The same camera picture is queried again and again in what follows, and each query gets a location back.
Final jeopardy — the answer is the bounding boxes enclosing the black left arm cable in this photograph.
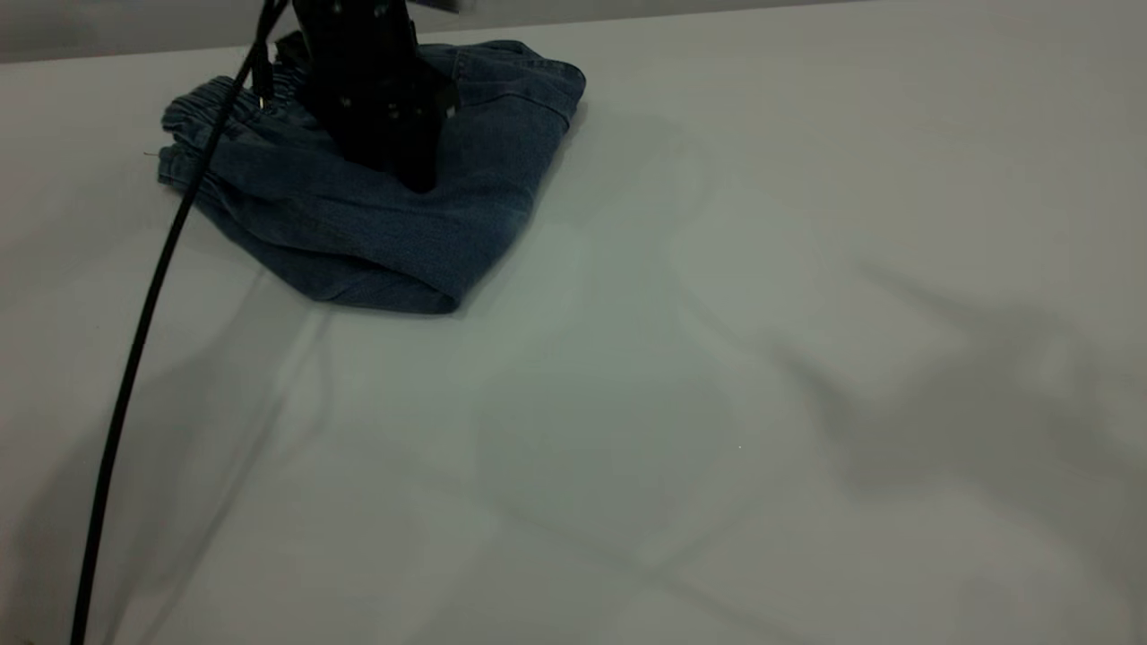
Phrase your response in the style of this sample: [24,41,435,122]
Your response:
[70,0,295,645]

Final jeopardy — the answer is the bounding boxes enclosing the blue denim shorts with print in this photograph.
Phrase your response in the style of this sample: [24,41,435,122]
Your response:
[157,40,588,316]

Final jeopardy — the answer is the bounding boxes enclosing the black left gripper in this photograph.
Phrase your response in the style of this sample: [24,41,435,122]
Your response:
[294,0,460,194]

